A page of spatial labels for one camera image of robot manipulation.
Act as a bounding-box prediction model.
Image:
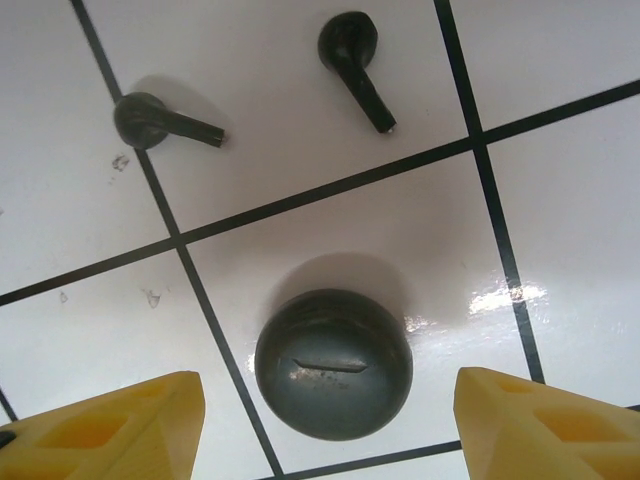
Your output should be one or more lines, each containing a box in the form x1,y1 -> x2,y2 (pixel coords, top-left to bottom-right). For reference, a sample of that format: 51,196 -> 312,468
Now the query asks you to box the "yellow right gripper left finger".
0,369 -> 206,480

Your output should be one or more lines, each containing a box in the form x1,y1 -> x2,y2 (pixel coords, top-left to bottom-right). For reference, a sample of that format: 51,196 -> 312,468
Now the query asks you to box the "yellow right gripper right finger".
452,366 -> 640,480

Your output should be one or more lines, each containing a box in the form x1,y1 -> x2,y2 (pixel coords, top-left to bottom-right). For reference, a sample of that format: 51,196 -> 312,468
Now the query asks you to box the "black earbud charging case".
253,288 -> 416,442

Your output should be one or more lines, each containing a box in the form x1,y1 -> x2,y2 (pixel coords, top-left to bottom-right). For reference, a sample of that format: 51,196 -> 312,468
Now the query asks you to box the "black wireless earbud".
112,91 -> 227,150
316,10 -> 397,135

